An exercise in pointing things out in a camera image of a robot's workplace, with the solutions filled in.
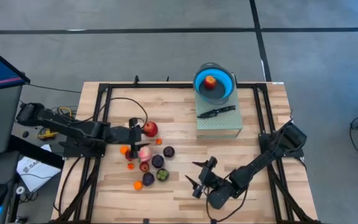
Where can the white tape roll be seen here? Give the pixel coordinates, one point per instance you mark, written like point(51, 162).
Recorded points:
point(17, 190)

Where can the orange mandarin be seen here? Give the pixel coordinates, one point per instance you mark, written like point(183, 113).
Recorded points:
point(124, 150)
point(138, 185)

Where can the blue grey collapsible bowl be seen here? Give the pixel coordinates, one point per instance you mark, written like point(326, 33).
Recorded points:
point(225, 79)

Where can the white printed paper sheet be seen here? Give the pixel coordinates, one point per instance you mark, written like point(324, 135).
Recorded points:
point(36, 174)

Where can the pink peach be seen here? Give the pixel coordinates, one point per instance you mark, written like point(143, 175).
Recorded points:
point(145, 154)

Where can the small red strawberry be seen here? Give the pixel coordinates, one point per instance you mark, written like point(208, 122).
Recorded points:
point(128, 155)

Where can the white table label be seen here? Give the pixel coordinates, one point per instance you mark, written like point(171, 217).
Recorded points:
point(277, 83)

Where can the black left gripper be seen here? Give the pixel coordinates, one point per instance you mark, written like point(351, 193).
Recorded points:
point(134, 135)

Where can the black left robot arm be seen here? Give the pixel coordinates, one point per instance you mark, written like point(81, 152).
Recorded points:
point(73, 127)

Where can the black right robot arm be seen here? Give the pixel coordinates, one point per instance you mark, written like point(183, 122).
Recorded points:
point(259, 161)

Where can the yellow hand tool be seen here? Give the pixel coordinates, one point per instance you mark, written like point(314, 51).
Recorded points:
point(47, 134)

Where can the green round fruit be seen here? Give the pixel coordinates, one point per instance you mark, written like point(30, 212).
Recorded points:
point(162, 175)

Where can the small dark red apple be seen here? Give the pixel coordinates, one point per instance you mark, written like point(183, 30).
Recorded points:
point(144, 166)

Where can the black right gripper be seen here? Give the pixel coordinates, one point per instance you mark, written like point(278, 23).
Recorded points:
point(208, 179)

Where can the large red apple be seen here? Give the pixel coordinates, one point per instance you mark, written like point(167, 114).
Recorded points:
point(151, 129)

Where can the small black table camera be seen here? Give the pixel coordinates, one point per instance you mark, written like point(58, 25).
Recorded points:
point(146, 221)

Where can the black desk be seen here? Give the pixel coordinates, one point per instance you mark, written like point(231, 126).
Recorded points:
point(36, 153)

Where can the black kitchen knife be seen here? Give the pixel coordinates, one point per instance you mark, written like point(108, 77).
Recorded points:
point(216, 112)

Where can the small black knob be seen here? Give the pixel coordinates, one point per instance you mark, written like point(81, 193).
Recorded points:
point(25, 134)

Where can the tiny orange kumquat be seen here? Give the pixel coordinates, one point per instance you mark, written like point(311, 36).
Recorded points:
point(158, 141)
point(130, 166)

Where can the small red yellow apple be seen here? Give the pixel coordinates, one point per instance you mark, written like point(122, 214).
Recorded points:
point(210, 82)

